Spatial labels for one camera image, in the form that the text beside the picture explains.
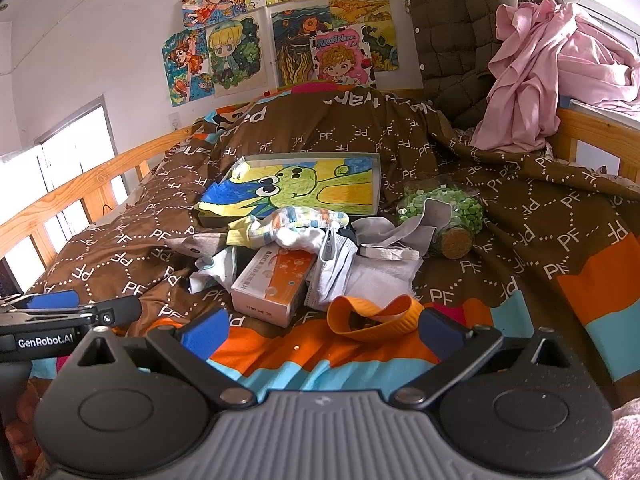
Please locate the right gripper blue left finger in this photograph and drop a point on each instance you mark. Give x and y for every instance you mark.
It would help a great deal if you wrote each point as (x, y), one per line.
(185, 350)

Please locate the wooden bed rail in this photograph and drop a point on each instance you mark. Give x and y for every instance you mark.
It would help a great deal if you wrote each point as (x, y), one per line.
(92, 189)

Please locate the grey sock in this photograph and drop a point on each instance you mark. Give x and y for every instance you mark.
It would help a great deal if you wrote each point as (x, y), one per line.
(380, 239)

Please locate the grey tray with frog picture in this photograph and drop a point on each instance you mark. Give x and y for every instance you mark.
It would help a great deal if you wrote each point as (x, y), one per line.
(261, 184)

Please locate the starry night painting poster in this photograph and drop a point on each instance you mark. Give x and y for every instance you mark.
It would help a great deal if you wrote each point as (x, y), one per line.
(292, 30)

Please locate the anime girl swimming poster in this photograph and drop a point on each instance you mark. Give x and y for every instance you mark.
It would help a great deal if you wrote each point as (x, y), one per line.
(186, 64)

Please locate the orange fabric band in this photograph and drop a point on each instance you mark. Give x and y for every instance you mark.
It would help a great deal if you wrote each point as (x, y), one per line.
(361, 320)

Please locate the orange white medicine box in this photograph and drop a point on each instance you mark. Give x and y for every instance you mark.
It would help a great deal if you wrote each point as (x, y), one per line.
(273, 284)

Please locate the white blue patterned sock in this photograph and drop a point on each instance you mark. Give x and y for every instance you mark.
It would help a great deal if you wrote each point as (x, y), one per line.
(328, 277)

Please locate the jar of green paper stars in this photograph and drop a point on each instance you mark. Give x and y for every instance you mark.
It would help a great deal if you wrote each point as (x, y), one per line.
(456, 239)

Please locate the brown patterned duvet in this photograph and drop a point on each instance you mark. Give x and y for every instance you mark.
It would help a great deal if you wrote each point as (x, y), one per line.
(559, 246)

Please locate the orange-haired girl top poster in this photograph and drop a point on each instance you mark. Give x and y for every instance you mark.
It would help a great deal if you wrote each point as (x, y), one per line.
(197, 14)

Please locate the olive quilted jacket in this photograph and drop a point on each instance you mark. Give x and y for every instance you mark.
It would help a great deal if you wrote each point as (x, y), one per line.
(455, 40)

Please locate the pink anime girl poster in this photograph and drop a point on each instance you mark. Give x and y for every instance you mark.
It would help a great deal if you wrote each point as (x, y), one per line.
(341, 55)

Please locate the blond boy cartoon poster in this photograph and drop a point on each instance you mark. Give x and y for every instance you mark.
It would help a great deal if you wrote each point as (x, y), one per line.
(236, 56)

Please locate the pink cloth garment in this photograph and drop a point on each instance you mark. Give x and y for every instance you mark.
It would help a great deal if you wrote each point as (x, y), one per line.
(549, 50)

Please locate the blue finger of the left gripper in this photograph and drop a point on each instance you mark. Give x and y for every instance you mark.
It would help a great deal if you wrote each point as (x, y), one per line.
(119, 311)
(64, 299)

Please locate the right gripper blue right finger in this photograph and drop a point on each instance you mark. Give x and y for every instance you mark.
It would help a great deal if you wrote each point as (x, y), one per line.
(461, 351)

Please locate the striped pastel sock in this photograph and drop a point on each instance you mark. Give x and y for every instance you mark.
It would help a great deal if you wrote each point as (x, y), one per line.
(290, 227)

